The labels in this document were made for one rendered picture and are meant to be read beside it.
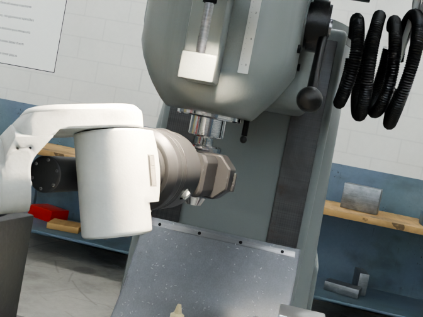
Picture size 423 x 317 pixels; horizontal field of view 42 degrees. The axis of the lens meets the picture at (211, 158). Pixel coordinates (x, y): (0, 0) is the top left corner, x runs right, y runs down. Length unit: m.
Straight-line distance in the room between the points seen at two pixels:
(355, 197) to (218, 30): 3.86
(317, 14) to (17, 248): 0.52
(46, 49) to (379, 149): 3.17
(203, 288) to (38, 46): 4.68
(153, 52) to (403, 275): 4.54
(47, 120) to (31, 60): 5.13
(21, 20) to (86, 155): 5.24
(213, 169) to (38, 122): 0.25
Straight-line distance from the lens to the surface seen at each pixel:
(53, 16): 5.59
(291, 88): 0.83
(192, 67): 0.62
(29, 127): 0.49
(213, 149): 0.72
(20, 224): 0.83
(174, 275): 1.11
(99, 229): 0.50
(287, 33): 0.67
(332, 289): 4.50
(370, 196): 4.42
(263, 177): 1.10
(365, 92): 0.93
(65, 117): 0.49
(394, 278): 5.09
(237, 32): 0.66
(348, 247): 5.00
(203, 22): 0.62
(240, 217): 1.12
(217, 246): 1.11
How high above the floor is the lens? 1.29
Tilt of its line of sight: 3 degrees down
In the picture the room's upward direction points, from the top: 11 degrees clockwise
